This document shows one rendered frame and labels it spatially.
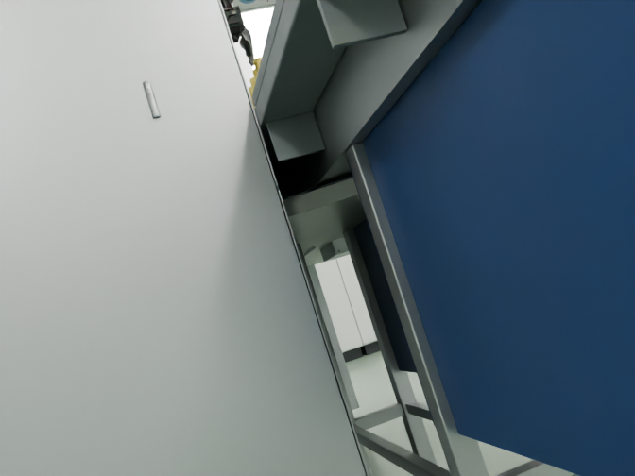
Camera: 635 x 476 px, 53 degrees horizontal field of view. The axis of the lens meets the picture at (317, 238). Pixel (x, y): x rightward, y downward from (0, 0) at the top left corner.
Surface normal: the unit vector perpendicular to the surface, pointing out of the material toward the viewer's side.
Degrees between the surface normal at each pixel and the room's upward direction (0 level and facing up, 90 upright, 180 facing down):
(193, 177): 90
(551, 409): 90
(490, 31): 90
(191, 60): 90
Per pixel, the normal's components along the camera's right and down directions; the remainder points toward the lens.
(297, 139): 0.19, -0.16
